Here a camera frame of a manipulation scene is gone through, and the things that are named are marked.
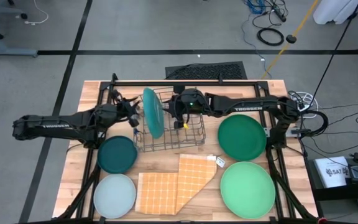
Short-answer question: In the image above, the long black cable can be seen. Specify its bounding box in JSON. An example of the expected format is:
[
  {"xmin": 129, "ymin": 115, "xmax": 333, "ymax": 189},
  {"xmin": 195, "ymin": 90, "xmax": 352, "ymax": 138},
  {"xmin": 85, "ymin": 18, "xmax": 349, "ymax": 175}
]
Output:
[{"xmin": 308, "ymin": 0, "xmax": 358, "ymax": 108}]

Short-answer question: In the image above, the white coiled cable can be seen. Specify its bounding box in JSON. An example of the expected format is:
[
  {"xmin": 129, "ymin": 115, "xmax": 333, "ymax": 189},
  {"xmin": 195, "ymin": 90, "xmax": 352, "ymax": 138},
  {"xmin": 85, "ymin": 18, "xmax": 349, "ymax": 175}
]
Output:
[{"xmin": 289, "ymin": 90, "xmax": 318, "ymax": 119}]

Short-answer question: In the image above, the dark green plate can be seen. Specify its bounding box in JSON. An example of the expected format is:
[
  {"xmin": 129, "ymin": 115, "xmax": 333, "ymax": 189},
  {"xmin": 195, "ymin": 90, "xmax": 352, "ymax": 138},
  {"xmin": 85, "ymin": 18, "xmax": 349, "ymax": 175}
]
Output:
[{"xmin": 218, "ymin": 114, "xmax": 267, "ymax": 162}]

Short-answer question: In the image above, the black power strip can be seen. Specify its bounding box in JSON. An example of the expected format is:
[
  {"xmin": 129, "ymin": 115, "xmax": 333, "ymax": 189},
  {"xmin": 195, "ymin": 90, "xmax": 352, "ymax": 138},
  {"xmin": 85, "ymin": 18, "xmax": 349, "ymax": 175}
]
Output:
[{"xmin": 272, "ymin": 4, "xmax": 288, "ymax": 22}]

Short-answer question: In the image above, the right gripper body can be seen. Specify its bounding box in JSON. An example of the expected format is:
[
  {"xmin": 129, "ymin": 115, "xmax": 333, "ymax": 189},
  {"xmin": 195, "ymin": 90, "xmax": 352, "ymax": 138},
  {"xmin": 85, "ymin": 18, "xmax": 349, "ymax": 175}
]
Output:
[{"xmin": 179, "ymin": 93, "xmax": 195, "ymax": 121}]

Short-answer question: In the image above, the thin white cable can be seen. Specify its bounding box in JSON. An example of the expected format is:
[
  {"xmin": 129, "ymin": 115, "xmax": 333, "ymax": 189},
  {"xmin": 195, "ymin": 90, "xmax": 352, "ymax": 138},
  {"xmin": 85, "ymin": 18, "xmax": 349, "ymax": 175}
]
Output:
[{"xmin": 23, "ymin": 0, "xmax": 49, "ymax": 26}]

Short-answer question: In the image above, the black side cart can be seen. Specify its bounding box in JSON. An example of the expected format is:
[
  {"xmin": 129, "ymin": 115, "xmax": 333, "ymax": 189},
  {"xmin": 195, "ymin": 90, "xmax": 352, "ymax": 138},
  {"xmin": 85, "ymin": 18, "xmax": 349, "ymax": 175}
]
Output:
[{"xmin": 305, "ymin": 152, "xmax": 358, "ymax": 224}]

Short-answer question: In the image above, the small dark teal plate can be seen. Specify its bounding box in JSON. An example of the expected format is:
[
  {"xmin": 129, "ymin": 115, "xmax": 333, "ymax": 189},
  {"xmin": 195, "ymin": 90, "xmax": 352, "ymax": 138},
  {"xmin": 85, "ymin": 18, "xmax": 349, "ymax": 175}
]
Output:
[{"xmin": 97, "ymin": 135, "xmax": 139, "ymax": 174}]

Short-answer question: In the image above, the pale blue plate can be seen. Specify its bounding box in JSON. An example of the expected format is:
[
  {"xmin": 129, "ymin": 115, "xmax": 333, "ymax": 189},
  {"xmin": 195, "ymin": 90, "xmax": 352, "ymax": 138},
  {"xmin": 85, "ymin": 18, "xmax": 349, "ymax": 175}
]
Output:
[{"xmin": 93, "ymin": 173, "xmax": 137, "ymax": 220}]

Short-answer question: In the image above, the white printed booklet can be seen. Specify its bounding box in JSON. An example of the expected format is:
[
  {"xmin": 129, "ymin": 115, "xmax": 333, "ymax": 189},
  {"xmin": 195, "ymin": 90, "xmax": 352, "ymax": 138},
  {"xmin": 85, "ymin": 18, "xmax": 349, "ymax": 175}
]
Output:
[{"xmin": 314, "ymin": 156, "xmax": 350, "ymax": 189}]

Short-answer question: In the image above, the blue cable bundle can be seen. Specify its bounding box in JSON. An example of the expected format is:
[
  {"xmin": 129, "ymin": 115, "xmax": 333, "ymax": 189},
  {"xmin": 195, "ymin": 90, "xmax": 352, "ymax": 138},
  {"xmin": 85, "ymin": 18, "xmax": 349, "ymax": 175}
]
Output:
[{"xmin": 247, "ymin": 0, "xmax": 265, "ymax": 15}]

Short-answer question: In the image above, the large teal plate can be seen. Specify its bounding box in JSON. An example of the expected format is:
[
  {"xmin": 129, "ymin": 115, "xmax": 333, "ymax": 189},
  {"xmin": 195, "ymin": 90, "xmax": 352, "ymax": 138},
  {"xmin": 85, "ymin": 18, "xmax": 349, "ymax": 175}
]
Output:
[{"xmin": 142, "ymin": 87, "xmax": 165, "ymax": 140}]

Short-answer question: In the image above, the orange checked cloth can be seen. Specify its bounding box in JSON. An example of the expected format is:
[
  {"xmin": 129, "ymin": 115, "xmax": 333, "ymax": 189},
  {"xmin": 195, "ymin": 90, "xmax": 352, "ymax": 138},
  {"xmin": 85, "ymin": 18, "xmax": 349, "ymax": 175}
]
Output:
[{"xmin": 134, "ymin": 153, "xmax": 218, "ymax": 215}]

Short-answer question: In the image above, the coiled black cable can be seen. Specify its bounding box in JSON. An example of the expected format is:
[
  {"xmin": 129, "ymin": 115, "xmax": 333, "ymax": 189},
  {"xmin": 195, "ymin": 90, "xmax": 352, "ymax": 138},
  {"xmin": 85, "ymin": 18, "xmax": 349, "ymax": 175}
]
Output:
[{"xmin": 256, "ymin": 27, "xmax": 285, "ymax": 47}]

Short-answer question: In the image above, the desk with grey legs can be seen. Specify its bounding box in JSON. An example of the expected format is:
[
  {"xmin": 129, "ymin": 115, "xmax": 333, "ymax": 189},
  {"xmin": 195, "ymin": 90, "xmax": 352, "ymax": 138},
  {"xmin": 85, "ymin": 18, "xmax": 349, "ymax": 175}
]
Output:
[{"xmin": 0, "ymin": 6, "xmax": 39, "ymax": 58}]

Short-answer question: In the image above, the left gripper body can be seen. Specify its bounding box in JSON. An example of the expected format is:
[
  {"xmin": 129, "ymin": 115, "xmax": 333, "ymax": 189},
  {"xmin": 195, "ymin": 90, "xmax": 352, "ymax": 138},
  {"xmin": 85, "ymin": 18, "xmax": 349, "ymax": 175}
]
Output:
[{"xmin": 112, "ymin": 101, "xmax": 133, "ymax": 124}]

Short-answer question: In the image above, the light green plate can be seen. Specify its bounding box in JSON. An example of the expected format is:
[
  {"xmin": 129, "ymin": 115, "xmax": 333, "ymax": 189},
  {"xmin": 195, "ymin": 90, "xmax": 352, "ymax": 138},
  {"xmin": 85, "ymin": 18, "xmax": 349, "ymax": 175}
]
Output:
[{"xmin": 219, "ymin": 161, "xmax": 276, "ymax": 220}]

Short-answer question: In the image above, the white cover bag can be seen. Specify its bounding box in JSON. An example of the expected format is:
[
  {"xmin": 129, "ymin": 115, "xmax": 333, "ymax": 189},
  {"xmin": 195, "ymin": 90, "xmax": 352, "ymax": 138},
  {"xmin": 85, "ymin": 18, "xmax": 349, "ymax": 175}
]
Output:
[{"xmin": 313, "ymin": 0, "xmax": 358, "ymax": 25}]

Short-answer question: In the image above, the black metal rig frame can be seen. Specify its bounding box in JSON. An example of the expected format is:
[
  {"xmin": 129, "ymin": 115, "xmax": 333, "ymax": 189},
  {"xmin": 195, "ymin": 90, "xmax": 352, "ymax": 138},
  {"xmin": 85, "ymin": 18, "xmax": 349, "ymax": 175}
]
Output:
[{"xmin": 53, "ymin": 73, "xmax": 319, "ymax": 224}]

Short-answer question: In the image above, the grey wire dish rack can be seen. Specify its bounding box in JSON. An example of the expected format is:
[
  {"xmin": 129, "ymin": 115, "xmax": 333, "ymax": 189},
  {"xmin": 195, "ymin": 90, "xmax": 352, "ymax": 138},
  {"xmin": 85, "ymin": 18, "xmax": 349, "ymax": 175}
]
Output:
[{"xmin": 132, "ymin": 86, "xmax": 207, "ymax": 153}]

